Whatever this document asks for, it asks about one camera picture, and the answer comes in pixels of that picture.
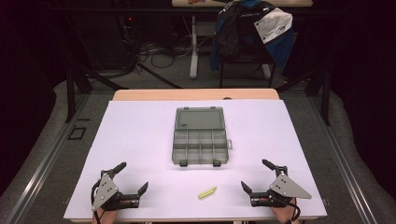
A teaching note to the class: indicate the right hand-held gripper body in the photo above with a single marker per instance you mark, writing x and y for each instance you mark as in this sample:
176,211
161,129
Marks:
288,188

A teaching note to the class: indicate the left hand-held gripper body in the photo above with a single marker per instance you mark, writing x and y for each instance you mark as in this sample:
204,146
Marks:
105,190

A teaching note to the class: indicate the small yellow-green marker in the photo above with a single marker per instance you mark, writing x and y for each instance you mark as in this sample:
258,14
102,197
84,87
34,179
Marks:
207,193

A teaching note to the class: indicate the grey clear plastic compartment box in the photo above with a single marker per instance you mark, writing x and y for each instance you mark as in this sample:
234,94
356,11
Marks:
200,137

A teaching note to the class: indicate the person's left hand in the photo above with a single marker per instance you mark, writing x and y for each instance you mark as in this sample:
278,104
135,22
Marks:
107,217

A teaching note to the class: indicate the person's right hand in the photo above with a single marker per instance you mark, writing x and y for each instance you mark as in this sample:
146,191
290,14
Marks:
282,214

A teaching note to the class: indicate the white table mat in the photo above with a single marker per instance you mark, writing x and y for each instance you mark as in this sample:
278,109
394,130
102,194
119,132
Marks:
143,140

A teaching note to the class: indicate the black metal stand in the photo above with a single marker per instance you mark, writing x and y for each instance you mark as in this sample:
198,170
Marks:
71,93
325,96

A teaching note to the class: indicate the black chair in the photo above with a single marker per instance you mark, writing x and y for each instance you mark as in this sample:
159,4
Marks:
246,67

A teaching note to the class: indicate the wooden table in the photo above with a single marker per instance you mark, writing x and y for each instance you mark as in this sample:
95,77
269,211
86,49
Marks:
196,94

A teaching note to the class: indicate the wooden desk with white legs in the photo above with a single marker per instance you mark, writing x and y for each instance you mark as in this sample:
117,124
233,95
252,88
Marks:
194,56

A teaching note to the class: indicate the blue black white jacket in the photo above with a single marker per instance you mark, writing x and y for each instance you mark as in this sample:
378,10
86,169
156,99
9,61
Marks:
274,28

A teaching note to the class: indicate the metal floor rail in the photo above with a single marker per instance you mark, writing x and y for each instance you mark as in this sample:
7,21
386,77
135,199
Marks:
345,168
46,161

